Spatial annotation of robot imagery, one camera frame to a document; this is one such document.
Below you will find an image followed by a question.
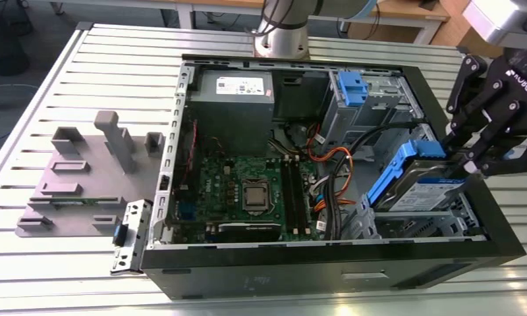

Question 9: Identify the black cable bundle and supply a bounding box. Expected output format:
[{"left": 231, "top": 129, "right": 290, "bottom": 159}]
[{"left": 323, "top": 121, "right": 426, "bottom": 241}]

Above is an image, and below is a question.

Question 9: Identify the black graphics card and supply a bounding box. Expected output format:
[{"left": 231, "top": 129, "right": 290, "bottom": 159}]
[{"left": 206, "top": 222, "right": 282, "bottom": 244}]

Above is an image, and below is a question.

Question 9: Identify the pale floor cable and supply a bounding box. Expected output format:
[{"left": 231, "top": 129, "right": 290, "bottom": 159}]
[{"left": 0, "top": 84, "right": 40, "bottom": 95}]

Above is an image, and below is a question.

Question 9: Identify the hard disk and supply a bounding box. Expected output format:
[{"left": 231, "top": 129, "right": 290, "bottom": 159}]
[{"left": 366, "top": 138, "right": 470, "bottom": 215}]

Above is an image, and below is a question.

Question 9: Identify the wooden desk white frame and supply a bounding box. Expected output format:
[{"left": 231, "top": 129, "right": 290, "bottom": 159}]
[{"left": 338, "top": 0, "right": 451, "bottom": 45}]

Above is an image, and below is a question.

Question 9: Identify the black RAM slot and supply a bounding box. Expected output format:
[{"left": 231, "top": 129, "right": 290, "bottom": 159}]
[
  {"left": 281, "top": 157, "right": 301, "bottom": 234},
  {"left": 293, "top": 156, "right": 313, "bottom": 233}
]

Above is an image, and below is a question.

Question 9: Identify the white table frame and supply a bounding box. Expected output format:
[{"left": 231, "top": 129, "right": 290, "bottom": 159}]
[{"left": 48, "top": 0, "right": 264, "bottom": 30}]

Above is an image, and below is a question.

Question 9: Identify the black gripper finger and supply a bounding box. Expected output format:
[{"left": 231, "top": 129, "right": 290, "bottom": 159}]
[
  {"left": 446, "top": 101, "right": 527, "bottom": 181},
  {"left": 439, "top": 53, "right": 510, "bottom": 156}
]

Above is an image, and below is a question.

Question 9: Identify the orange wire bundle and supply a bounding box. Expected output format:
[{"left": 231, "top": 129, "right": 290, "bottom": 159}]
[{"left": 307, "top": 123, "right": 357, "bottom": 211}]

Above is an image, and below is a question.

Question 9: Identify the green RAM stick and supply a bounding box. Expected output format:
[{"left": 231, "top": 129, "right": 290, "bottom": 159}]
[{"left": 52, "top": 198, "right": 99, "bottom": 207}]

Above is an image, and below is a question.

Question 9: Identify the silver CPU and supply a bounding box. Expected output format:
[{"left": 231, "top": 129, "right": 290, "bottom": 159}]
[{"left": 244, "top": 187, "right": 268, "bottom": 207}]

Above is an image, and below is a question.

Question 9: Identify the silver expansion slot bracket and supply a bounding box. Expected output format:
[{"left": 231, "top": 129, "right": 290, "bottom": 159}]
[{"left": 110, "top": 199, "right": 154, "bottom": 276}]

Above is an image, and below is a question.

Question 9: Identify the black open PC case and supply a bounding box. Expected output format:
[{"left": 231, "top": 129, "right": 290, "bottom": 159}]
[{"left": 140, "top": 53, "right": 527, "bottom": 301}]

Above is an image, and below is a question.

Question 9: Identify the silver optical drive cage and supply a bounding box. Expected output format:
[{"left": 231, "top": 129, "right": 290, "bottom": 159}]
[{"left": 321, "top": 68, "right": 423, "bottom": 145}]

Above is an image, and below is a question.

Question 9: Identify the yellow black wire bundle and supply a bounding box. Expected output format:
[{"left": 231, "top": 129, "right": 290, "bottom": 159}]
[{"left": 266, "top": 137, "right": 301, "bottom": 156}]

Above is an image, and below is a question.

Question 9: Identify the thin red wire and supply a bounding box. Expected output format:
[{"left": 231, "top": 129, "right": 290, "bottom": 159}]
[{"left": 179, "top": 118, "right": 199, "bottom": 192}]

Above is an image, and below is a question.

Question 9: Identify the silver disk bay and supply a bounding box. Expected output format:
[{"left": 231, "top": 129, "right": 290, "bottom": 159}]
[{"left": 341, "top": 194, "right": 485, "bottom": 240}]

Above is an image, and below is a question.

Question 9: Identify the black CPU socket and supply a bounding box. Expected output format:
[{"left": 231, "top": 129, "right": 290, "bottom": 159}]
[{"left": 239, "top": 177, "right": 274, "bottom": 215}]

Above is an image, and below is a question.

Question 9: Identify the grey parts rack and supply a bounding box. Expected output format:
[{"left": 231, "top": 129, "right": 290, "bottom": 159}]
[{"left": 13, "top": 111, "right": 166, "bottom": 238}]

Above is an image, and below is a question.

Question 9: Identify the grey power supply unit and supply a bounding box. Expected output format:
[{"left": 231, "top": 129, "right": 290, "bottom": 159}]
[{"left": 187, "top": 69, "right": 277, "bottom": 157}]

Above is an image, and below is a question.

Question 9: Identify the brown wooden cabinet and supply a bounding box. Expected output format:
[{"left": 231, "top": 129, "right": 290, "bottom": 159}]
[{"left": 434, "top": 0, "right": 506, "bottom": 60}]

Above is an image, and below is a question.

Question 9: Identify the blue plastic latch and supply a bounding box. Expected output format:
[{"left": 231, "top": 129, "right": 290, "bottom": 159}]
[{"left": 338, "top": 71, "right": 370, "bottom": 107}]

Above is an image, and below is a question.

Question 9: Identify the green motherboard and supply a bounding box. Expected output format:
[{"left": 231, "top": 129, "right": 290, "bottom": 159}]
[{"left": 171, "top": 154, "right": 335, "bottom": 244}]

